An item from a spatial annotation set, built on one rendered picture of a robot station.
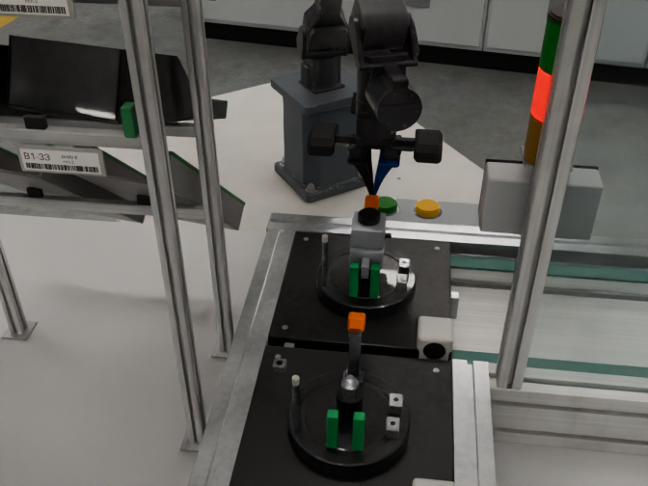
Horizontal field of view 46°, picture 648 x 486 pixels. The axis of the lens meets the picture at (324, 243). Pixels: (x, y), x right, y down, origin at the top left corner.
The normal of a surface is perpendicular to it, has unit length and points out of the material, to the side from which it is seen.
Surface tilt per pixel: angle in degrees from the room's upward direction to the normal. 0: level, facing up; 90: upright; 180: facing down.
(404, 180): 0
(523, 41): 90
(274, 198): 0
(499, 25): 90
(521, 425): 90
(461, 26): 90
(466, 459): 0
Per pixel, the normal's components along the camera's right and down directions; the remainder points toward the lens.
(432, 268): 0.00, -0.81
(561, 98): -0.12, 0.59
